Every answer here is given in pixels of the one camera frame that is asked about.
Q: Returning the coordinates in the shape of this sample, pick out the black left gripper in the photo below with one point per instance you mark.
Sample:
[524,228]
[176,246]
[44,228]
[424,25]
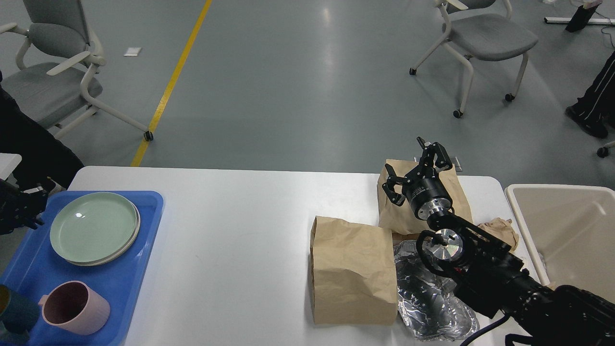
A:
[23,208]

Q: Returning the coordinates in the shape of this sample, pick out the grey chair right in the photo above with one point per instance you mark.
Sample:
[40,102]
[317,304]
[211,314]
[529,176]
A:
[486,37]

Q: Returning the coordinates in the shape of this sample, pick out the beige plastic bin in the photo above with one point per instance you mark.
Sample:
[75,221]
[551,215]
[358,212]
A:
[569,232]

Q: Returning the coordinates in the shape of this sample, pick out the person in dark clothes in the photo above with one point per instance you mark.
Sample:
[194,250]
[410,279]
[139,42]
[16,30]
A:
[46,162]

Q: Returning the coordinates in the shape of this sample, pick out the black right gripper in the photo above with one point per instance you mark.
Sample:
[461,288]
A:
[427,193]

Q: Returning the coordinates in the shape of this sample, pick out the grey office chair left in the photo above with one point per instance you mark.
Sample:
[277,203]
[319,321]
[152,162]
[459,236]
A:
[55,84]

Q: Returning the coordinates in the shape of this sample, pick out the green plate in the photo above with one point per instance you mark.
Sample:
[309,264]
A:
[92,226]

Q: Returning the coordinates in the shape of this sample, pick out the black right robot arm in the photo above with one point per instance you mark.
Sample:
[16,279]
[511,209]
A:
[488,278]

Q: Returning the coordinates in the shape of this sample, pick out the crumpled silver foil bag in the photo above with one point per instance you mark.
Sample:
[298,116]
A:
[426,302]

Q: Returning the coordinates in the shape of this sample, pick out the blue plastic tray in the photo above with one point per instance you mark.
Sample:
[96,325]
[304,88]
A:
[36,269]

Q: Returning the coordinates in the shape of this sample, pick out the rear brown paper bag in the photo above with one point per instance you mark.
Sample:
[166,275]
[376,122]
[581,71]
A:
[395,212]

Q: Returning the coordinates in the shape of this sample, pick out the white desk leg base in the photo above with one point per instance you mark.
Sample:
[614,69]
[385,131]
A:
[586,14]

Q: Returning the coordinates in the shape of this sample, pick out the pink mug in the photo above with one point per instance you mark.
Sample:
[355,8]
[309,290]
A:
[75,307]

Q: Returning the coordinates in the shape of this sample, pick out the brown paper bag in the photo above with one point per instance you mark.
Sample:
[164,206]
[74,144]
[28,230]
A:
[353,273]
[395,212]

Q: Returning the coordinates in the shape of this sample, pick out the crumpled brown paper napkin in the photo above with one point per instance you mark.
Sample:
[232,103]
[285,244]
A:
[503,230]

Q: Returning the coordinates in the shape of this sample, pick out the pink plate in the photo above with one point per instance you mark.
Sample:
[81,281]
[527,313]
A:
[118,252]

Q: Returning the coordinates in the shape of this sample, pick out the front brown paper bag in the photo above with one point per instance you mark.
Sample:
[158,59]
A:
[353,273]

